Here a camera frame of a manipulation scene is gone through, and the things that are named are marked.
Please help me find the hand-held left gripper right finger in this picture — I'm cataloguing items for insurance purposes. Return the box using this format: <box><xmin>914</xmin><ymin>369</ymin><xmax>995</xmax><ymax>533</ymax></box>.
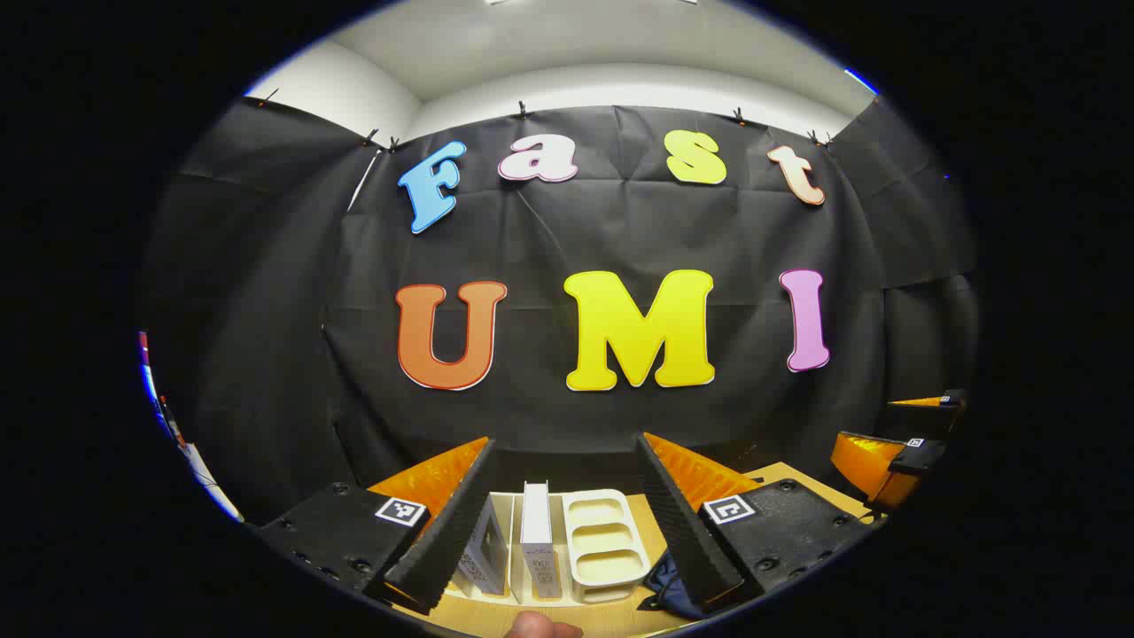
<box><xmin>636</xmin><ymin>432</ymin><xmax>876</xmax><ymax>617</ymax></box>

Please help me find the white bookshelf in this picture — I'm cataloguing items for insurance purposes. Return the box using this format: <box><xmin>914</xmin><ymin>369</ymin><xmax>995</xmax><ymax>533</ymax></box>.
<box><xmin>452</xmin><ymin>487</ymin><xmax>652</xmax><ymax>605</ymax></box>

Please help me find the white cover book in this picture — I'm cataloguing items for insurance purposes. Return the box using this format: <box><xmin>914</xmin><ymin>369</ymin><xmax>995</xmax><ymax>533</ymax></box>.
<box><xmin>518</xmin><ymin>481</ymin><xmax>563</xmax><ymax>602</ymax></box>

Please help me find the row of black backdrop clips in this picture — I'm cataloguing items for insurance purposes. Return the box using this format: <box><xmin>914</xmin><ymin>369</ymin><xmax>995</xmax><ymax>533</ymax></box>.
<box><xmin>257</xmin><ymin>87</ymin><xmax>838</xmax><ymax>152</ymax></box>

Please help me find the blue schoolbag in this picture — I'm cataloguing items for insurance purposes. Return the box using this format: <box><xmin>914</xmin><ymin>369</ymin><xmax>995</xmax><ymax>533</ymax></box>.
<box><xmin>640</xmin><ymin>549</ymin><xmax>710</xmax><ymax>621</ymax></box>

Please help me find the colourful printed panel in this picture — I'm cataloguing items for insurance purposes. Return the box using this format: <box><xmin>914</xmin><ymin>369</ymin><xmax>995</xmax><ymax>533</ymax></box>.
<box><xmin>137</xmin><ymin>331</ymin><xmax>187</xmax><ymax>444</ymax></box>

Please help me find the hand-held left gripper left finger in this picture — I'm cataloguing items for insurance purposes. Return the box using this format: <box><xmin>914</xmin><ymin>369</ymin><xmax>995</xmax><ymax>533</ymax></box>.
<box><xmin>257</xmin><ymin>436</ymin><xmax>497</xmax><ymax>617</ymax></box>

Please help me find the lavender cover book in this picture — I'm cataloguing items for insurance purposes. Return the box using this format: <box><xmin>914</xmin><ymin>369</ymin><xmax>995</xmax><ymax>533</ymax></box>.
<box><xmin>456</xmin><ymin>494</ymin><xmax>515</xmax><ymax>596</ymax></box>

